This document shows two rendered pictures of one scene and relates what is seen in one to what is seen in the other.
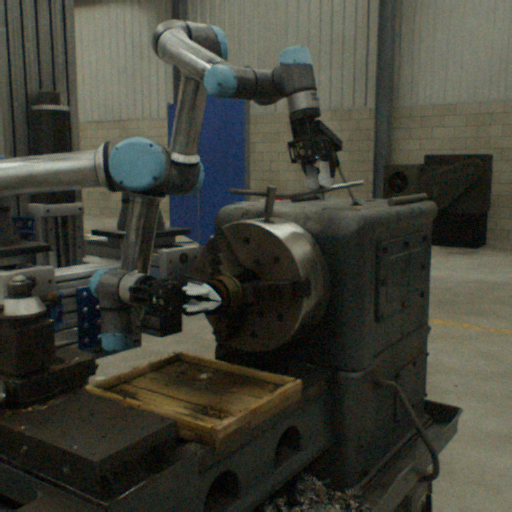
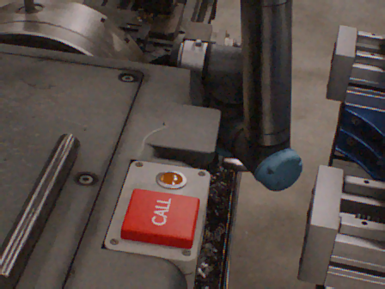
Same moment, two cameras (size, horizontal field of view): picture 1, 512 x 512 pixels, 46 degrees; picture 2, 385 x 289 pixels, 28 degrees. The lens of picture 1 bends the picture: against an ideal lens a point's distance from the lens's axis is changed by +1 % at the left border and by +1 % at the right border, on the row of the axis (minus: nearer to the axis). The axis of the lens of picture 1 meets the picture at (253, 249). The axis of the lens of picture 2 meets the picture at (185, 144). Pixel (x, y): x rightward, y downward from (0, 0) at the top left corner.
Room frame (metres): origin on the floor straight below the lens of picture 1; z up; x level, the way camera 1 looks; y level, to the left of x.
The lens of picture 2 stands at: (2.39, -0.34, 1.67)
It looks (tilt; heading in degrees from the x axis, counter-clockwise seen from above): 32 degrees down; 149
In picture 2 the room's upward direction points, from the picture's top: 6 degrees clockwise
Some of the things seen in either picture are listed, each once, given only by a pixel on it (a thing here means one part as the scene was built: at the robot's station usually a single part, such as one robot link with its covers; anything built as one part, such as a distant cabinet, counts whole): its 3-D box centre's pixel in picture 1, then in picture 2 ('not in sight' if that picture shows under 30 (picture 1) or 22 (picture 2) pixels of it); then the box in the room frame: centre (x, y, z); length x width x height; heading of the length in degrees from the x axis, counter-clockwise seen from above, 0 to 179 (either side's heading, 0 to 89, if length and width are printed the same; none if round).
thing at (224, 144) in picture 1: (199, 177); not in sight; (8.31, 0.73, 1.18); 4.12 x 0.80 x 2.35; 19
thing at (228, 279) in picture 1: (221, 295); not in sight; (1.32, 0.07, 1.08); 0.09 x 0.09 x 0.09; 55
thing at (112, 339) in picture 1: (118, 324); (233, 126); (1.43, 0.33, 0.98); 0.11 x 0.08 x 0.11; 0
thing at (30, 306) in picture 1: (20, 304); not in sight; (1.00, 0.39, 1.13); 0.08 x 0.08 x 0.03
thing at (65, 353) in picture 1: (38, 379); (156, 22); (1.02, 0.38, 0.99); 0.20 x 0.10 x 0.05; 145
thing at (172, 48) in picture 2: (161, 294); (145, 54); (1.31, 0.20, 1.08); 0.12 x 0.09 x 0.08; 54
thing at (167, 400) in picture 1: (194, 391); not in sight; (1.24, 0.13, 0.89); 0.36 x 0.30 x 0.04; 55
